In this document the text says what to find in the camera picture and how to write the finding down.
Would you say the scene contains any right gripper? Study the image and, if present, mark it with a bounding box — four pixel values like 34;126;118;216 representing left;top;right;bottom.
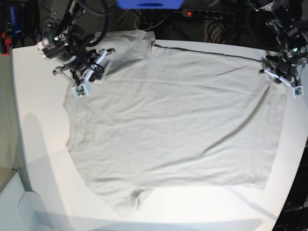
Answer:
52;48;115;98

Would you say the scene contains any beige t-shirt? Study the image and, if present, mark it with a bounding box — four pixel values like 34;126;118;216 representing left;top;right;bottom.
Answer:
64;31;286;216

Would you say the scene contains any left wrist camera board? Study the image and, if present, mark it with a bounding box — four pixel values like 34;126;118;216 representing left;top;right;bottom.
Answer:
293;85;304;98

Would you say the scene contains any white cable on floor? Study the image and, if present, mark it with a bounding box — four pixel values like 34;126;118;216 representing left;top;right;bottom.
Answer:
134;14;167;32

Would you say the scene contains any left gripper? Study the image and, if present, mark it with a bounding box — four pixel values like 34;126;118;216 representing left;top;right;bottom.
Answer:
259;55;307;94

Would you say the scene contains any black power strip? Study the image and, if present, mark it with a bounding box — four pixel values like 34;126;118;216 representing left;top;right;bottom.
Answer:
181;9;235;21

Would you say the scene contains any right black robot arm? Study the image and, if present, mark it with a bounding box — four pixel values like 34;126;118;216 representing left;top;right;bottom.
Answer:
37;0;115;98

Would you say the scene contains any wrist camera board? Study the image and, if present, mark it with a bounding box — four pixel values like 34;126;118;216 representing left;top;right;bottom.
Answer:
293;85;304;98
72;84;91;99

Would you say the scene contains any red and blue clamp tool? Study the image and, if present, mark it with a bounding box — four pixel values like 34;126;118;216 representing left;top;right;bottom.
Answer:
0;3;17;56

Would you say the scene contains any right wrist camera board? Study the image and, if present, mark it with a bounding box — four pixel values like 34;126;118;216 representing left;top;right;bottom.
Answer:
72;84;91;99

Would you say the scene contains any blue plastic bin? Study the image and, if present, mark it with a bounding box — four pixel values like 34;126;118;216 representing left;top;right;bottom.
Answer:
116;0;184;10

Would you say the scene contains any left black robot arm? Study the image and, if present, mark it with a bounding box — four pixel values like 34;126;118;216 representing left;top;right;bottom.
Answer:
249;0;308;97

